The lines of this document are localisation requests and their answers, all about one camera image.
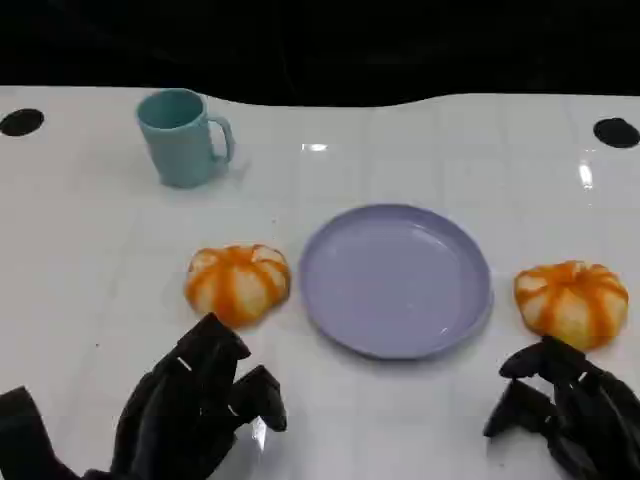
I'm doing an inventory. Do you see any lilac plate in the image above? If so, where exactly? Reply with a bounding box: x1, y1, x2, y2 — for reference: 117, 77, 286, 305
298, 203, 495, 361

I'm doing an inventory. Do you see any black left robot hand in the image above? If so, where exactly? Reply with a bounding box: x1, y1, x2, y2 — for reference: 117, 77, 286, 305
109, 312, 289, 480

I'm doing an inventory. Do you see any pale green mug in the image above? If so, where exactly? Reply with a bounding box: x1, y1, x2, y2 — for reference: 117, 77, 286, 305
135, 88, 236, 190

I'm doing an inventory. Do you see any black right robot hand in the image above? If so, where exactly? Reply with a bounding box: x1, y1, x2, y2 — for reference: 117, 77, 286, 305
482, 335, 640, 480

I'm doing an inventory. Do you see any orange white toy bread roll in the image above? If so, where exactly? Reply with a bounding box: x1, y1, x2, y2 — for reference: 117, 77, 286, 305
184, 243, 292, 329
513, 259, 630, 351

